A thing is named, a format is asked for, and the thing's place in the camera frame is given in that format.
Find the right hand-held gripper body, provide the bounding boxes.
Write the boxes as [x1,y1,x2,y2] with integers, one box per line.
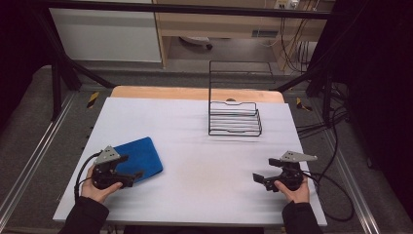
[272,150,319,192]

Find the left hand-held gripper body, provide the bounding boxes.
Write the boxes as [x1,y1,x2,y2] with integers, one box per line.
[91,144,134,191]

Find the person's left hand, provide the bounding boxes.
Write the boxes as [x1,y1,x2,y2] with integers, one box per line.
[80,164,124,205]

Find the person's right hand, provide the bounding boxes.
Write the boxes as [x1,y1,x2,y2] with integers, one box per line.
[274,175,312,205]

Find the white table cover sheet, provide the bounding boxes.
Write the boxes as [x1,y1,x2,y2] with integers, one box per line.
[52,97,328,228]

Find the yellow black striped tape marker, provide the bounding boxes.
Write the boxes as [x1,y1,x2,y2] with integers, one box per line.
[295,97,314,112]
[86,91,100,110]

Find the wooden table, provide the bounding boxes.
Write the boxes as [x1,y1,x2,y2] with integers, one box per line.
[109,85,285,104]

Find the black metal stand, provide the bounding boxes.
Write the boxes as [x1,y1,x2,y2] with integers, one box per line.
[31,6,117,122]
[275,55,346,129]

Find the white cabinet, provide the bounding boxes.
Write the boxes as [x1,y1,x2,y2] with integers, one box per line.
[49,0,163,64]

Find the office chair base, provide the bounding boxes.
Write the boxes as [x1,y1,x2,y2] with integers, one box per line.
[178,35,214,51]

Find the white power strip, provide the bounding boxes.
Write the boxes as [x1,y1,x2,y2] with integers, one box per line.
[274,0,300,10]

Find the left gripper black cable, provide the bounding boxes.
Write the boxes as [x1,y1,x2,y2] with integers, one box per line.
[73,151,103,203]

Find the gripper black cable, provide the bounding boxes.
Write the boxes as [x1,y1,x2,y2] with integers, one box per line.
[73,151,103,203]
[301,170,356,223]

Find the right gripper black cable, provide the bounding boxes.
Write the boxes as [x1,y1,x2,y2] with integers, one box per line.
[301,170,356,223]

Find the black wire rack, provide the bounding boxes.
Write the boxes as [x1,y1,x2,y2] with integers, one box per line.
[207,59,275,137]

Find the black floor cables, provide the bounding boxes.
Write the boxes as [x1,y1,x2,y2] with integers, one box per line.
[295,82,352,140]

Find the aluminium floor rail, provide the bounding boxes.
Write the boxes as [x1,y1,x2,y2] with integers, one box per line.
[319,128,382,234]
[0,91,80,225]

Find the bundle of black desk cables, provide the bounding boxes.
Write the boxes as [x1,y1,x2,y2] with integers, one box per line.
[280,17,318,74]

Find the black metal frame bar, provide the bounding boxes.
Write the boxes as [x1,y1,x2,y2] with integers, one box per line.
[30,0,339,20]

